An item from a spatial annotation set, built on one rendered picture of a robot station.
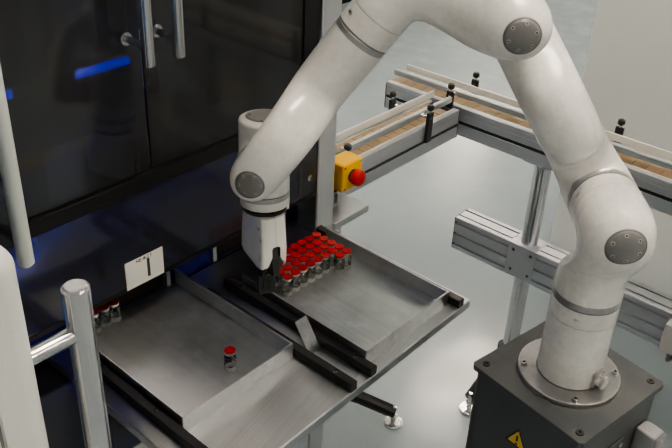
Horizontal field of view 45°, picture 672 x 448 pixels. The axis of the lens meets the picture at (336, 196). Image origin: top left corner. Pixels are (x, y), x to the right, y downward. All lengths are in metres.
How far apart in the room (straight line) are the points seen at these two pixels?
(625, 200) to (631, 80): 1.56
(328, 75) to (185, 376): 0.62
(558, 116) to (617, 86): 1.64
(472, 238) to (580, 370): 1.17
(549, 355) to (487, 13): 0.69
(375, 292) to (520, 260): 0.95
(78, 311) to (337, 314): 0.98
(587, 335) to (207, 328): 0.71
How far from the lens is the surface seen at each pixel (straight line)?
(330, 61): 1.24
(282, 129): 1.23
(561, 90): 1.29
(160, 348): 1.60
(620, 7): 2.86
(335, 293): 1.72
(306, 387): 1.51
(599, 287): 1.46
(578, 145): 1.33
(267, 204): 1.35
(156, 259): 1.58
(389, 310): 1.69
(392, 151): 2.24
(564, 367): 1.57
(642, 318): 2.51
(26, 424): 0.78
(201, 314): 1.67
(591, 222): 1.35
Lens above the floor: 1.91
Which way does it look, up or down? 30 degrees down
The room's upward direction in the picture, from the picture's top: 3 degrees clockwise
